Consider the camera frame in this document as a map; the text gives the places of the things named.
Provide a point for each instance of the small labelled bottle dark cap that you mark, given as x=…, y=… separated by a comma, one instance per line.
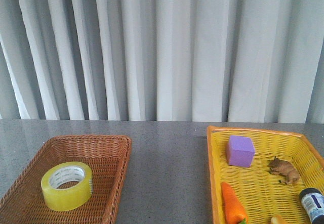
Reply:
x=312, y=201

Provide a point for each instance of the purple foam cube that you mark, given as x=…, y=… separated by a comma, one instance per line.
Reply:
x=240, y=151

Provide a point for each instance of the yellow plastic basket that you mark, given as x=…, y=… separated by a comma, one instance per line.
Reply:
x=262, y=194

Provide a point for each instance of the brown wicker basket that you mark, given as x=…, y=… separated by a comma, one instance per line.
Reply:
x=106, y=155

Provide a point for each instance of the orange toy carrot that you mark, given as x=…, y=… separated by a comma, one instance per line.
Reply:
x=233, y=209

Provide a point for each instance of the white pleated curtain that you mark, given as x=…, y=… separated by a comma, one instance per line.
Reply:
x=162, y=60

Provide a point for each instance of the toy croissant bread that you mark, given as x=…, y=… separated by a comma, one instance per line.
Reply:
x=277, y=219

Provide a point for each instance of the yellow tape roll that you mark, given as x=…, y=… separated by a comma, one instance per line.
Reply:
x=67, y=186

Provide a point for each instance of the brown toy animal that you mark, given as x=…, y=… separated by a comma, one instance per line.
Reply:
x=284, y=168

